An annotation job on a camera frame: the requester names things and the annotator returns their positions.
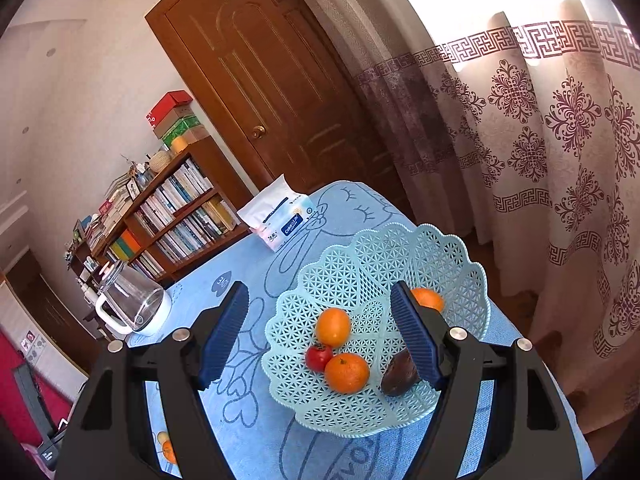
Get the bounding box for dark water chestnut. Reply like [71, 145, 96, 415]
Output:
[381, 349, 420, 396]

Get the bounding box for tan longan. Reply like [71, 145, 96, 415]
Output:
[157, 431, 169, 445]

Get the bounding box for small orange tangerine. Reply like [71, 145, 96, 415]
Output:
[162, 440, 177, 465]

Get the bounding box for large orange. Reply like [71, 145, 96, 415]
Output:
[324, 353, 370, 394]

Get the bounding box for red cherry tomato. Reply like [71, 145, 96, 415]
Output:
[305, 344, 333, 373]

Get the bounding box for orange fruit at basket edge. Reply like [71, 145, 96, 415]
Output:
[411, 287, 445, 313]

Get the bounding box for blue patterned tablecloth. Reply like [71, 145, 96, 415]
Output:
[124, 179, 599, 480]

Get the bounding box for mint lattice fruit basket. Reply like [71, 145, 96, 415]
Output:
[262, 223, 490, 438]

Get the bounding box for orange kumquat in basket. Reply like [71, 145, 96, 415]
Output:
[316, 308, 352, 348]

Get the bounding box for wooden bookshelf with books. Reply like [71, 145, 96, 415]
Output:
[67, 138, 250, 286]

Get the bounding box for white tissue pack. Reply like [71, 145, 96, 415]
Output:
[238, 174, 316, 252]

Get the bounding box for stacked boxes on shelf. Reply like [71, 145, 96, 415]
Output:
[146, 90, 209, 154]

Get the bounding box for patterned beige curtain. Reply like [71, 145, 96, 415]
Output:
[305, 0, 639, 434]

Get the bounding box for brown wooden door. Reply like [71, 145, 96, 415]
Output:
[145, 0, 411, 214]

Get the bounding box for glass kettle white handle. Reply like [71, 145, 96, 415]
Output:
[94, 261, 172, 337]

